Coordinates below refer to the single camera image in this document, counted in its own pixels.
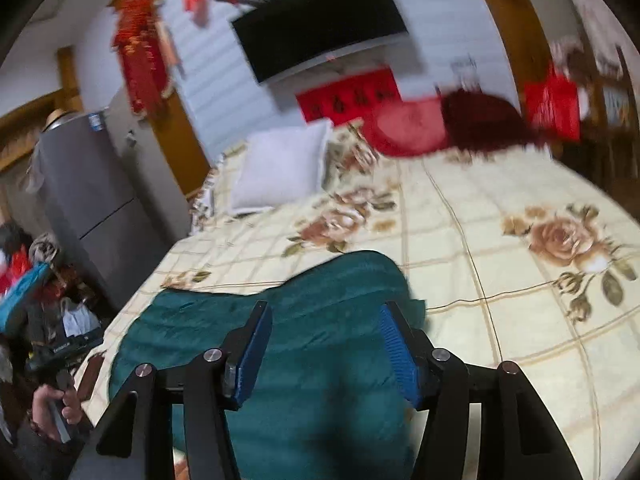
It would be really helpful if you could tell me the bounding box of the wooden door frame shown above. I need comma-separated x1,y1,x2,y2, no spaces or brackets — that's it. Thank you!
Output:
147,20,211,198
462,0,556,111

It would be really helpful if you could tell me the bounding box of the floral checked bed sheet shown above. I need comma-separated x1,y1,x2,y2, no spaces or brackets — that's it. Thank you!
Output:
82,122,640,480

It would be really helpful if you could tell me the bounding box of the dark red blanket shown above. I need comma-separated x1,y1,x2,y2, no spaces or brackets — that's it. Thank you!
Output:
442,89,551,153

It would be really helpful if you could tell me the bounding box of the red paper bag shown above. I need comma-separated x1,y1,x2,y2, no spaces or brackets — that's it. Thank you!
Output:
522,62,583,141

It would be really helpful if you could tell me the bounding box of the person's left forearm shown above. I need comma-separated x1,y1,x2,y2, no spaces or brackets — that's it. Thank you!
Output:
7,422,81,480

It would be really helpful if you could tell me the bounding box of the grey refrigerator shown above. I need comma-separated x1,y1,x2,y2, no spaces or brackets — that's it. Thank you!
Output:
37,92,198,311

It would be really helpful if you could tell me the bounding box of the wooden cabinet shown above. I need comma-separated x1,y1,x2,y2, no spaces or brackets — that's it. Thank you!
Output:
560,45,640,196

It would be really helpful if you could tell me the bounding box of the person's left hand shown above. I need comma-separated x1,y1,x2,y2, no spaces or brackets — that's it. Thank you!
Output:
31,384,83,438

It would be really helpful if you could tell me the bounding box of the red pillow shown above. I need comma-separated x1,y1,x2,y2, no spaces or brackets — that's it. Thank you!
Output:
362,97,453,158

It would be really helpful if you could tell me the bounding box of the straw hat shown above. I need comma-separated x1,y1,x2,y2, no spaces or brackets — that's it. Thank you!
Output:
42,108,83,132

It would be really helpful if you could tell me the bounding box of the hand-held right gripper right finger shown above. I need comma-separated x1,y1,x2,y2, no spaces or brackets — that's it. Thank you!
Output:
379,302,583,480

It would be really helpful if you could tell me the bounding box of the small red wall ornament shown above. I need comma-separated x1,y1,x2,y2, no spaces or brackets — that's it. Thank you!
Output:
184,0,210,28

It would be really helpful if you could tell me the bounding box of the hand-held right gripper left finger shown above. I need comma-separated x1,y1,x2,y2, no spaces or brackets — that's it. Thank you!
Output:
67,301,273,480

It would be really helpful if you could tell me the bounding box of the red wall banner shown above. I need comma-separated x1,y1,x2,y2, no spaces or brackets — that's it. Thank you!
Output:
295,67,398,126

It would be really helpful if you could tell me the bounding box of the white plastic bag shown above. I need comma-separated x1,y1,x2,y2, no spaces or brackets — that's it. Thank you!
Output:
60,297,101,338

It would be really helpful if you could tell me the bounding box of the teal padded jacket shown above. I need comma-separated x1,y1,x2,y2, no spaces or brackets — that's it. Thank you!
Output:
107,251,428,480

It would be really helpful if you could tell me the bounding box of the white pillow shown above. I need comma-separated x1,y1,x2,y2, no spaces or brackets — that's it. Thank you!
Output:
230,120,333,216

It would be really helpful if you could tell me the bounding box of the blue bag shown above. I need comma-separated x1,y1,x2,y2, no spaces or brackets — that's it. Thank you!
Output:
0,262,53,333

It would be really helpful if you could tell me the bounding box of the black wall television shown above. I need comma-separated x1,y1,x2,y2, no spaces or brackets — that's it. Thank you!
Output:
231,0,408,86

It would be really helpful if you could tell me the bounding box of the red hanging decoration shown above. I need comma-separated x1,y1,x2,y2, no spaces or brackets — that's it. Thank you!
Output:
111,0,176,118

